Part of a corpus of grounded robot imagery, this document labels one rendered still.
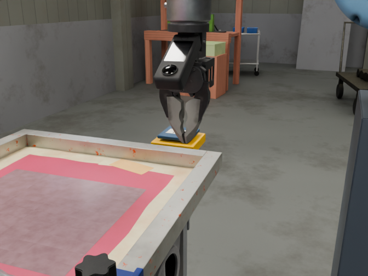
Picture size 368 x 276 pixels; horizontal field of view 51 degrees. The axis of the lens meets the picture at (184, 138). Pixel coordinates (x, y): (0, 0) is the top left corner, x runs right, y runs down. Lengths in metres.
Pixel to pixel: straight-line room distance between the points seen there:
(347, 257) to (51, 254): 0.44
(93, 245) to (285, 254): 1.76
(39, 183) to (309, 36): 8.14
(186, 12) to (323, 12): 8.24
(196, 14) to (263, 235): 1.96
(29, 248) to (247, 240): 1.84
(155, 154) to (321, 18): 8.01
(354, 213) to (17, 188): 0.67
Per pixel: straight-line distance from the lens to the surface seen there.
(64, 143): 1.09
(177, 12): 0.66
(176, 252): 0.93
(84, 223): 0.74
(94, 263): 0.46
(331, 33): 8.78
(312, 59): 8.73
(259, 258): 2.28
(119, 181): 0.89
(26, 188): 0.91
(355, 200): 0.56
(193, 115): 0.69
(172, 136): 1.11
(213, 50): 5.65
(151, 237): 0.62
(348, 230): 0.58
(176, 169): 0.93
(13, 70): 4.69
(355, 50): 9.35
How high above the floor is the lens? 1.33
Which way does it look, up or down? 19 degrees down
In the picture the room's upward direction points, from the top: straight up
